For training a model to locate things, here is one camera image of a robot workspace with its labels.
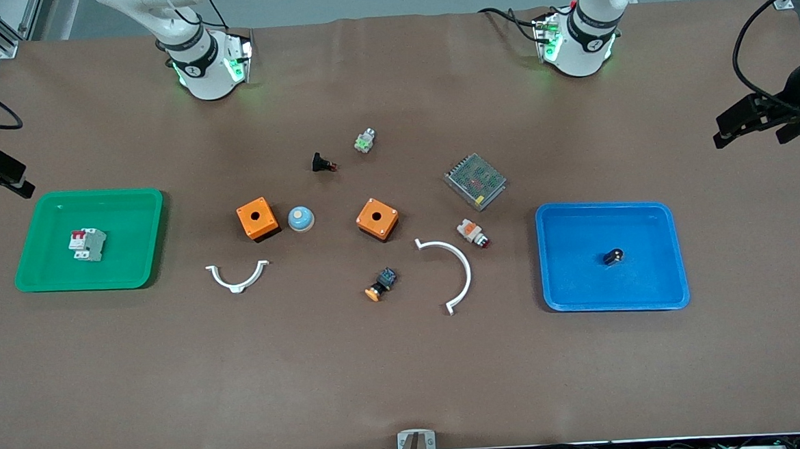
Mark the white circuit breaker red switch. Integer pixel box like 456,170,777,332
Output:
67,227,109,264

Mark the green plastic tray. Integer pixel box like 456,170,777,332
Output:
10,187,169,295

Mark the blue plastic tray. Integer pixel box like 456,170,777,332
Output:
535,196,691,317

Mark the orange button box black base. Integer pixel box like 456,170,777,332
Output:
236,196,282,244

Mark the metal mesh power supply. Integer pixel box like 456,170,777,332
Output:
443,151,509,214

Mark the orange white indicator red lamp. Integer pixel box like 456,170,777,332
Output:
456,217,491,251

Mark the light blue dome button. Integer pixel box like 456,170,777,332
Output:
287,206,316,233

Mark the orange mushroom button black body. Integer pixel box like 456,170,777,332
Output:
363,267,399,303

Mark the brown table mat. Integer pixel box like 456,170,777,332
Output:
0,0,800,449

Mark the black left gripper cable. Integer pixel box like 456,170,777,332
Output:
730,0,800,120

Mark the small white curved bracket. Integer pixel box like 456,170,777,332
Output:
205,260,271,295

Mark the black base cable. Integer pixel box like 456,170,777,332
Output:
478,3,543,46

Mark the large white curved bracket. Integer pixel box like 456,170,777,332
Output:
414,235,475,318

